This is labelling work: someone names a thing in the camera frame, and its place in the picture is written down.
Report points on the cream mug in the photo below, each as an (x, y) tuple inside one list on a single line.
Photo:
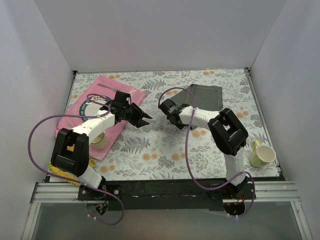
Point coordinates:
[(100, 142)]

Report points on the aluminium frame rail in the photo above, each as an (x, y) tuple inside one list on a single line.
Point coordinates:
[(275, 213)]

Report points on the pink cloth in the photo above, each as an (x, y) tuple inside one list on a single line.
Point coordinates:
[(137, 96)]

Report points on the floral patterned table mat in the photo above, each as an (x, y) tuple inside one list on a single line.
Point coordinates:
[(157, 151)]

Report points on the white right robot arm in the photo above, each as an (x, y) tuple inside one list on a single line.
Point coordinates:
[(229, 135)]

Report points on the grey cloth napkin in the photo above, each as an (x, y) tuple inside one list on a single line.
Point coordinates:
[(208, 97)]

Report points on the light green mug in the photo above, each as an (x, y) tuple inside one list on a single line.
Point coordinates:
[(262, 155)]

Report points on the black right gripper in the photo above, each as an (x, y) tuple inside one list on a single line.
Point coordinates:
[(164, 107)]

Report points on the yellow bamboo mat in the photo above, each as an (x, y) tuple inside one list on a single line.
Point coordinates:
[(57, 171)]

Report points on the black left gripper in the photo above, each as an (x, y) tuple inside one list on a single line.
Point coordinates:
[(133, 115)]

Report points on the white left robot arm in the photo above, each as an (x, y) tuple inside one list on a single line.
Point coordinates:
[(71, 149)]

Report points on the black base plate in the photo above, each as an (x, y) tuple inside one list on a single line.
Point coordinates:
[(170, 194)]

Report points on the dark round plate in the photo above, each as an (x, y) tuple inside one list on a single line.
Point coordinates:
[(89, 108)]

